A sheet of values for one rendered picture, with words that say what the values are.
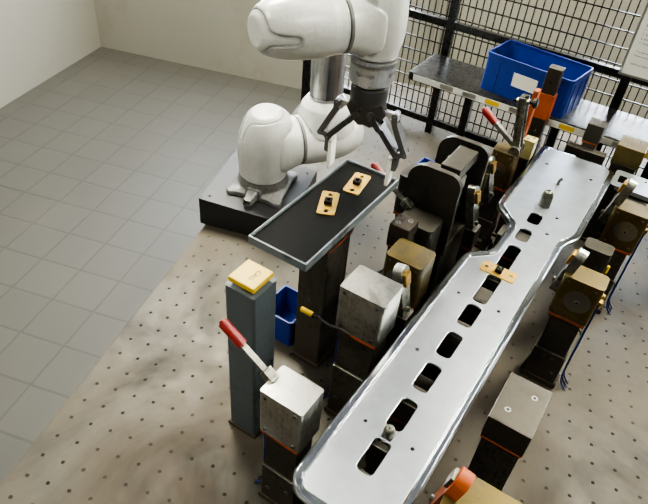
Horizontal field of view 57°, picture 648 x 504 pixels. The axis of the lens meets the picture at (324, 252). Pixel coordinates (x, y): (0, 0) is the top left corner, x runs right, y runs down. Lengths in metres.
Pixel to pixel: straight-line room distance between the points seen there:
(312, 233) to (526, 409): 0.51
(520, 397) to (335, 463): 0.36
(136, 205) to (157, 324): 1.67
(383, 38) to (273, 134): 0.71
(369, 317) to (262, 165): 0.79
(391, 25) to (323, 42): 0.13
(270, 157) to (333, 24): 0.78
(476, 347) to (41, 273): 2.15
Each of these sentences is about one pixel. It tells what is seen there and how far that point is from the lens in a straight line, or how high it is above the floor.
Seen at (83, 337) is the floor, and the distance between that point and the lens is 2.64.
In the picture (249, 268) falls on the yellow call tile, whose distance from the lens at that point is 1.11.
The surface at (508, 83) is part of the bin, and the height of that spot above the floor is 1.08.
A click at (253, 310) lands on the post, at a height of 1.11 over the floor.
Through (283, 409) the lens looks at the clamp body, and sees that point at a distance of 1.05.
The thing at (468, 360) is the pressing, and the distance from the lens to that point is 1.24.
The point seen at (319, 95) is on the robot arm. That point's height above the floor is 1.11.
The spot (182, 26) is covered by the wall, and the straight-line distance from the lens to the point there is 4.65.
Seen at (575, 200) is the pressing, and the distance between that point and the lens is 1.79.
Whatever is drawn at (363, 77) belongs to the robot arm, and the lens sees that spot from 1.19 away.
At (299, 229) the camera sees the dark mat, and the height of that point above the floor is 1.16.
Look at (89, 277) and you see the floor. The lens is 2.89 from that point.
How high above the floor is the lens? 1.91
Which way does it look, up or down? 40 degrees down
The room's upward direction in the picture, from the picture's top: 6 degrees clockwise
